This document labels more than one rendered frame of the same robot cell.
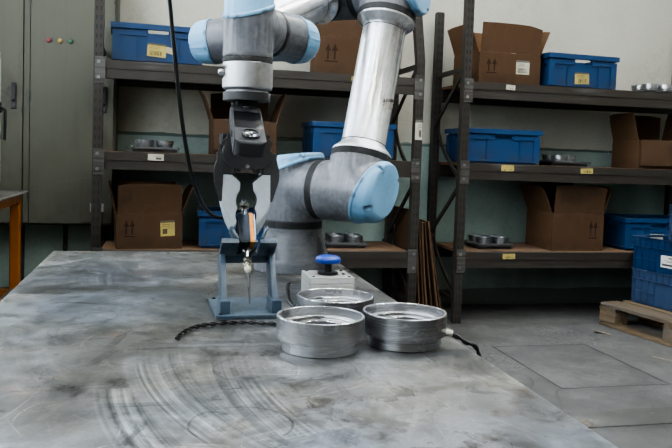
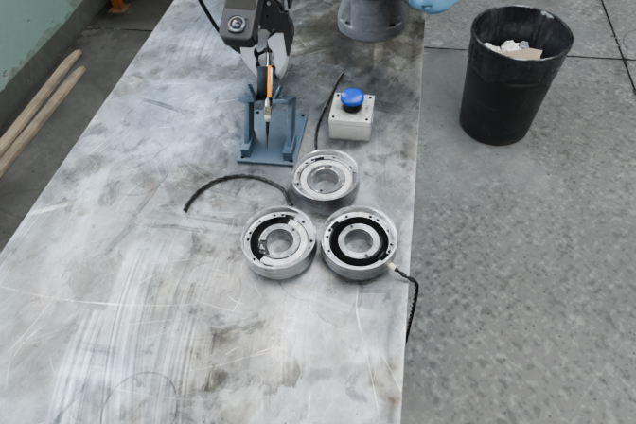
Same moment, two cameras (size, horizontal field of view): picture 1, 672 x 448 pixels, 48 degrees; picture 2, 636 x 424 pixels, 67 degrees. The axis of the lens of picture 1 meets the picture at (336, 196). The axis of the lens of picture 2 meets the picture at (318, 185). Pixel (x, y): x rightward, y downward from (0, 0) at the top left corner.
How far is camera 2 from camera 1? 0.71 m
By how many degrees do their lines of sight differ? 52
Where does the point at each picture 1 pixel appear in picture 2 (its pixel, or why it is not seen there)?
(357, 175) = not seen: outside the picture
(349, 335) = (289, 273)
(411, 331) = (347, 273)
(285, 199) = not seen: outside the picture
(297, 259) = (367, 28)
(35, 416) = (27, 353)
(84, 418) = (53, 365)
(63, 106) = not seen: outside the picture
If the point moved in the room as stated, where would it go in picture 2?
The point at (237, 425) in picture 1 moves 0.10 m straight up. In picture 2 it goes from (136, 412) to (103, 383)
